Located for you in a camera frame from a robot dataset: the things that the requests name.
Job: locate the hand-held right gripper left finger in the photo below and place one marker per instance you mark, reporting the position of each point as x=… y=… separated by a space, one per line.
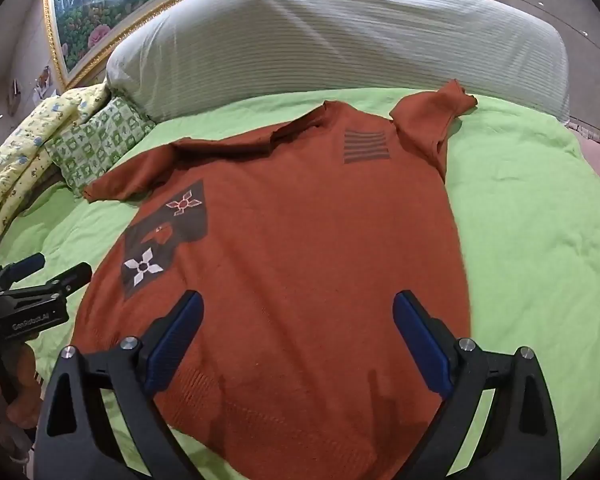
x=175 y=340

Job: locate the yellow printed quilt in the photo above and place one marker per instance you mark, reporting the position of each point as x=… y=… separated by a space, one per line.
x=25 y=160

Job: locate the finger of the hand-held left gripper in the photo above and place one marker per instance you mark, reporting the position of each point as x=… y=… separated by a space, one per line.
x=22 y=267
x=70 y=277

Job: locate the green patterned pillow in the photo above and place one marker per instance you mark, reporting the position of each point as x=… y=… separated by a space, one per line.
x=95 y=145

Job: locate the green bed sheet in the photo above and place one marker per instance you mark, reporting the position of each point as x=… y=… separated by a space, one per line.
x=530 y=260

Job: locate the orange printed t-shirt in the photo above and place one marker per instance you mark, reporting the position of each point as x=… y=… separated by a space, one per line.
x=305 y=240

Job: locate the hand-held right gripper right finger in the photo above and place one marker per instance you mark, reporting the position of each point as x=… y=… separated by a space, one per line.
x=420 y=340

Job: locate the person's left hand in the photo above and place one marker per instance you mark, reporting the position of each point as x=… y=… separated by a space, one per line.
x=26 y=375

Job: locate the gold framed landscape painting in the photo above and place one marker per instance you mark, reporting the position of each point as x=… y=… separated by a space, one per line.
x=90 y=10

